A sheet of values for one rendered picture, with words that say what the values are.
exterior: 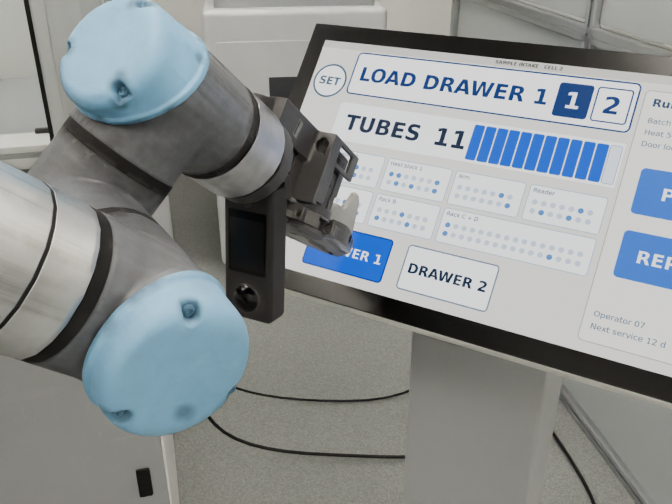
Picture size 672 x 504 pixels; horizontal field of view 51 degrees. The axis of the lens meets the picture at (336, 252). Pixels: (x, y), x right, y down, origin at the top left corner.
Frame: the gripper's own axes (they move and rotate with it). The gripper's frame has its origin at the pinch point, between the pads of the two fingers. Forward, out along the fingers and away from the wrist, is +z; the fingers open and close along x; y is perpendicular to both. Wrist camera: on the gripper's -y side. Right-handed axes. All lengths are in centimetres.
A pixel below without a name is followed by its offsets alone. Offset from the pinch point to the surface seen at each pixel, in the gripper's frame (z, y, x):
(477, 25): 155, 119, 54
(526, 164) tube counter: 2.4, 13.4, -15.2
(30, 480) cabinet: 26, -43, 51
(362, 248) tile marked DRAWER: 2.4, 1.5, -1.5
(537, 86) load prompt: 2.4, 21.5, -13.9
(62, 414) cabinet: 22, -31, 46
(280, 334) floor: 149, -7, 85
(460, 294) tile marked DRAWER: 2.4, -0.5, -12.7
